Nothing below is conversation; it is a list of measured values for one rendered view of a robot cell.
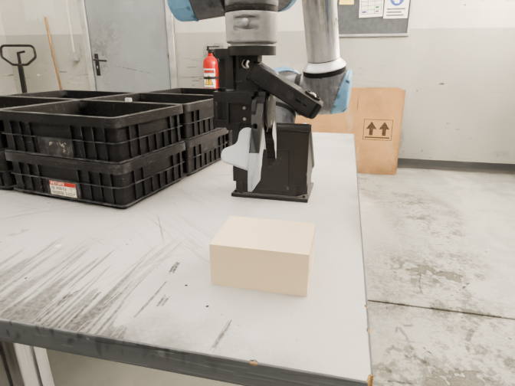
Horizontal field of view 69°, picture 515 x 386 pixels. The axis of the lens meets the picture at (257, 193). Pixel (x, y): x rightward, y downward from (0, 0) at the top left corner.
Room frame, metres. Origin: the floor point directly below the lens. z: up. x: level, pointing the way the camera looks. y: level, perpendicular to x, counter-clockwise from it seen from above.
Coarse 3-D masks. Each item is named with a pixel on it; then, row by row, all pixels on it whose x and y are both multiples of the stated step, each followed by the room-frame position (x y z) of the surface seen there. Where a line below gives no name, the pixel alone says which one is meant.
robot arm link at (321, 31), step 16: (304, 0) 1.02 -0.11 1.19; (320, 0) 1.00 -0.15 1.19; (304, 16) 1.03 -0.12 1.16; (320, 16) 1.01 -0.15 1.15; (336, 16) 1.03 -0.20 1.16; (320, 32) 1.01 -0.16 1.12; (336, 32) 1.03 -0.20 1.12; (320, 48) 1.02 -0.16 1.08; (336, 48) 1.04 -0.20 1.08; (320, 64) 1.03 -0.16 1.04; (336, 64) 1.03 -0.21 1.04; (304, 80) 1.07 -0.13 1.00; (320, 80) 1.03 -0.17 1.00; (336, 80) 1.03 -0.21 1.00; (320, 96) 1.04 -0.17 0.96; (336, 96) 1.02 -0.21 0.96; (320, 112) 1.06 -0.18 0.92; (336, 112) 1.05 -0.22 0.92
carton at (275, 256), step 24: (216, 240) 0.55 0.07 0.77; (240, 240) 0.55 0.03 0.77; (264, 240) 0.55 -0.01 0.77; (288, 240) 0.55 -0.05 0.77; (312, 240) 0.56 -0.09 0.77; (216, 264) 0.54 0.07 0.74; (240, 264) 0.53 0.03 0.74; (264, 264) 0.52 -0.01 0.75; (288, 264) 0.51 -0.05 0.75; (312, 264) 0.60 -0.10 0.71; (264, 288) 0.52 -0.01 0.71; (288, 288) 0.51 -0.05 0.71
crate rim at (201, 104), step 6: (108, 96) 1.38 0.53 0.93; (114, 96) 1.40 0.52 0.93; (204, 96) 1.43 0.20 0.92; (210, 96) 1.42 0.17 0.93; (138, 102) 1.19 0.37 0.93; (144, 102) 1.19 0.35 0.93; (150, 102) 1.19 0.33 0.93; (192, 102) 1.19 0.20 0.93; (198, 102) 1.21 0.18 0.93; (204, 102) 1.24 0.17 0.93; (210, 102) 1.27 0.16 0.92; (216, 102) 1.31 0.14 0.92; (186, 108) 1.14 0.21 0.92; (192, 108) 1.17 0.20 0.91; (198, 108) 1.20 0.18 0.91; (204, 108) 1.23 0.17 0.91
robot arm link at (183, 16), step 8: (168, 0) 0.71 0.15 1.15; (176, 0) 0.70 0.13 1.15; (184, 0) 0.70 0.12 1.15; (192, 0) 0.69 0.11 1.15; (200, 0) 0.69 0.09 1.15; (208, 0) 0.68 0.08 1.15; (216, 0) 0.68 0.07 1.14; (176, 8) 0.71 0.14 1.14; (184, 8) 0.70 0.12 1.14; (192, 8) 0.70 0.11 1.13; (200, 8) 0.69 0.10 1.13; (208, 8) 0.69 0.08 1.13; (216, 8) 0.69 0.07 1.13; (224, 8) 0.69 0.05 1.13; (176, 16) 0.72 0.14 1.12; (184, 16) 0.71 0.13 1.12; (192, 16) 0.71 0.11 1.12; (200, 16) 0.71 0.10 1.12; (208, 16) 0.71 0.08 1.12; (216, 16) 0.71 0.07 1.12; (224, 16) 0.72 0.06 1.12
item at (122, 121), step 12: (12, 108) 1.04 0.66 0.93; (24, 108) 1.07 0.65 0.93; (168, 108) 1.05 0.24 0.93; (180, 108) 1.11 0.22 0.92; (12, 120) 0.97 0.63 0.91; (24, 120) 0.96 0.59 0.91; (36, 120) 0.94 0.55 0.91; (48, 120) 0.93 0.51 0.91; (60, 120) 0.91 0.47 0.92; (72, 120) 0.90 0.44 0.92; (84, 120) 0.88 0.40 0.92; (96, 120) 0.87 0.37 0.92; (108, 120) 0.86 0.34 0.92; (120, 120) 0.87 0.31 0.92; (132, 120) 0.91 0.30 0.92; (144, 120) 0.95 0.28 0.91
